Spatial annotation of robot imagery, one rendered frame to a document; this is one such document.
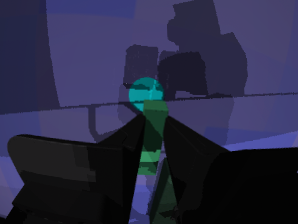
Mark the cyan circle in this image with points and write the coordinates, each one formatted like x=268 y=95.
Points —
x=145 y=88

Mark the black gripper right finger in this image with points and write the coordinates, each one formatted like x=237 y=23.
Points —
x=206 y=176

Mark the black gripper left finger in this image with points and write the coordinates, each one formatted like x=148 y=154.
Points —
x=109 y=167

